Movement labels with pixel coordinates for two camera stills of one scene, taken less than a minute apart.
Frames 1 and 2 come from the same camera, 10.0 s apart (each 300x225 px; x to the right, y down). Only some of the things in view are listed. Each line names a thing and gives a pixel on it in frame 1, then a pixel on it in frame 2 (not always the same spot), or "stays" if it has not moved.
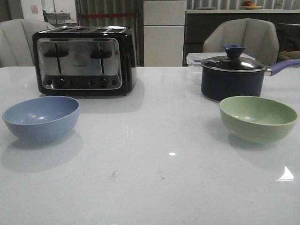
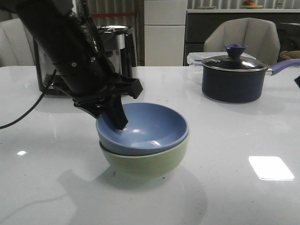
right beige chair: x=259 y=36 stays
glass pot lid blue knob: x=234 y=61 stays
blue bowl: x=42 y=119 -> x=152 y=128
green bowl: x=255 y=120 -> x=148 y=166
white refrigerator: x=164 y=23 stays
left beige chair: x=16 y=44 stays
